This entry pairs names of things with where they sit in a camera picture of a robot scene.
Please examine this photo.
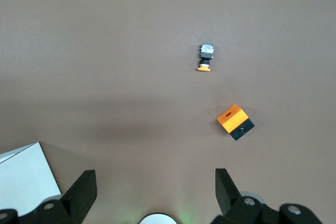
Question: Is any grey-framed white drawer cabinet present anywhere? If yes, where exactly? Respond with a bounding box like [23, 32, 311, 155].
[0, 142, 62, 216]

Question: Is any orange and black button enclosure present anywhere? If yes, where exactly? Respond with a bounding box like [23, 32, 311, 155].
[216, 104, 256, 142]

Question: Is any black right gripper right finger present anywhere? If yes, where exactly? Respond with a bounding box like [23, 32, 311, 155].
[211, 168, 322, 224]

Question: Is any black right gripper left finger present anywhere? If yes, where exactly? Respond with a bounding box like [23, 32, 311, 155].
[0, 169, 98, 224]

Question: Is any orange mushroom push button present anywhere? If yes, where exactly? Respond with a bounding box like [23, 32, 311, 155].
[195, 42, 215, 73]

